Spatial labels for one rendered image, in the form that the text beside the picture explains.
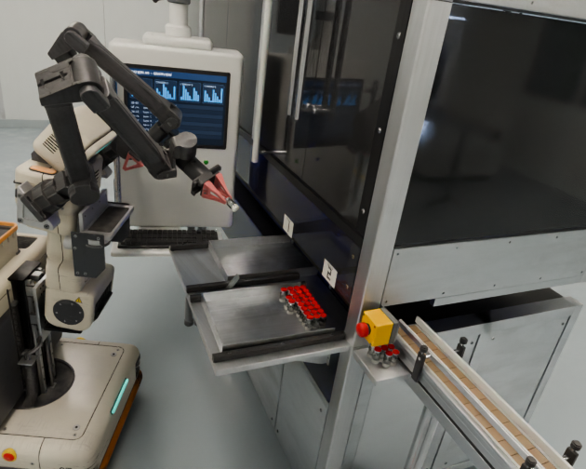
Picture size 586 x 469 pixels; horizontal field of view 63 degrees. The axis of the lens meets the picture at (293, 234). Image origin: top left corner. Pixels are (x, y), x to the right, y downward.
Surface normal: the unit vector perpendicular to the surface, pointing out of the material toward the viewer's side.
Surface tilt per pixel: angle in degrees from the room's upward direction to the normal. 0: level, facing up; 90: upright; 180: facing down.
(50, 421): 0
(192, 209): 90
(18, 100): 90
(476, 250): 90
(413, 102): 90
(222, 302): 0
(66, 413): 0
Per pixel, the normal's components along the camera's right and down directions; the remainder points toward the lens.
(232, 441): 0.12, -0.89
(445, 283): 0.39, 0.45
